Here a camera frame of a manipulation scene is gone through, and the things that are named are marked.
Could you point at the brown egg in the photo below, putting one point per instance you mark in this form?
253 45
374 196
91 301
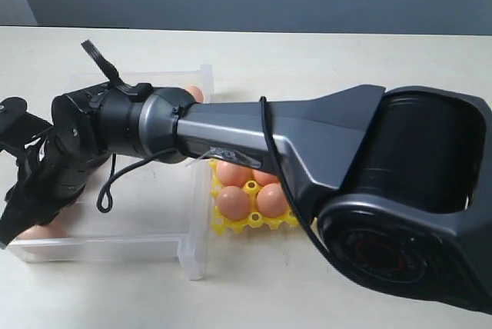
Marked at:
231 174
271 201
49 231
196 92
233 203
263 178

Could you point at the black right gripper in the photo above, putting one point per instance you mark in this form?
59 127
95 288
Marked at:
49 179

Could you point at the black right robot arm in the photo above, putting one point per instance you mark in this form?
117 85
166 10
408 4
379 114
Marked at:
392 187

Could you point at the yellow plastic egg tray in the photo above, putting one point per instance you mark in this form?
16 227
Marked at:
255 219

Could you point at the clear plastic bin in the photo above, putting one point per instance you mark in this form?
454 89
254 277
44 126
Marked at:
156 212

